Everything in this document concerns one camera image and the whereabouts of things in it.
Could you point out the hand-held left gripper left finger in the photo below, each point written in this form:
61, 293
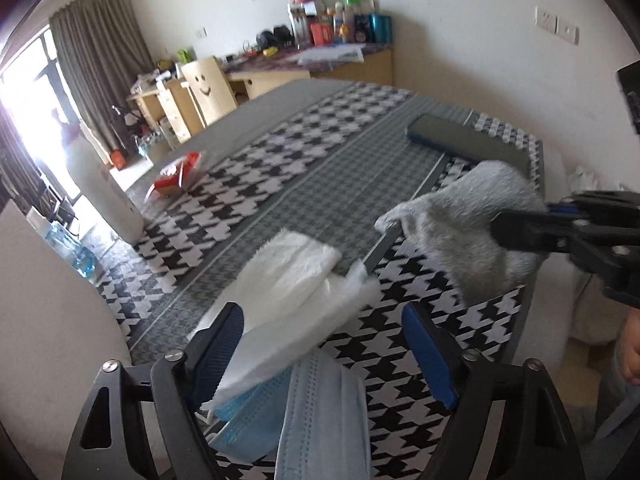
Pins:
220, 355

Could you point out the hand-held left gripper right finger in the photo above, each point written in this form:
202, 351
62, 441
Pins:
430, 360

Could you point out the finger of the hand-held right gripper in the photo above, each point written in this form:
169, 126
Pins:
530, 232
585, 205

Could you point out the grey fluffy cloth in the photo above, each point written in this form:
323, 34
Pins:
460, 220

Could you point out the bright blue face mask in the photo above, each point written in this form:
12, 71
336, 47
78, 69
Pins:
250, 425

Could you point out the light blue face mask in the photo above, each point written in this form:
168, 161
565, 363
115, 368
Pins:
325, 420

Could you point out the person's right hand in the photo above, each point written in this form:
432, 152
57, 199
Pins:
632, 350

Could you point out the white crumpled paper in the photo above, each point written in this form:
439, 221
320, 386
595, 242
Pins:
585, 177

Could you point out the person's grey clothing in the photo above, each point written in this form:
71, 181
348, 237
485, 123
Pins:
617, 405

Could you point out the blue water jug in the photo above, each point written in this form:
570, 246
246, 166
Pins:
75, 255

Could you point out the red snack packet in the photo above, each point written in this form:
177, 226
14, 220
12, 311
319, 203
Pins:
172, 175

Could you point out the houndstooth tablecloth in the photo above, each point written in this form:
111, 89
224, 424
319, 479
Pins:
300, 185

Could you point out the orange box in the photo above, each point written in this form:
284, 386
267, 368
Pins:
118, 160

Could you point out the dark bag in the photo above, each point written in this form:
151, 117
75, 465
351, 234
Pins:
127, 127

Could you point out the wooden desk with drawers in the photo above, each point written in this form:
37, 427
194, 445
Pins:
175, 110

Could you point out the wooden smiley face chair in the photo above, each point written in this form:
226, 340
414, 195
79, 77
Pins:
207, 92

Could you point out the loose papers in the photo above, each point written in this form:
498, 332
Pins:
330, 55

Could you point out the long wooden desk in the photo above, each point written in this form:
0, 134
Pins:
270, 82

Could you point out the row of bottles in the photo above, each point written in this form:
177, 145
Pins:
340, 22

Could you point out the glass balcony door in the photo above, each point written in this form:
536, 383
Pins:
25, 110

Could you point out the brown curtain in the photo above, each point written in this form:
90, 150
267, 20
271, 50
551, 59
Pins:
100, 60

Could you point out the white wall switch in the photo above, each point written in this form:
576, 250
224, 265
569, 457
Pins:
568, 30

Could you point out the white wall socket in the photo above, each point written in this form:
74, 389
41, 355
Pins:
545, 19

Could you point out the white wall outlet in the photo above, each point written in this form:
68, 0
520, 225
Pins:
201, 32

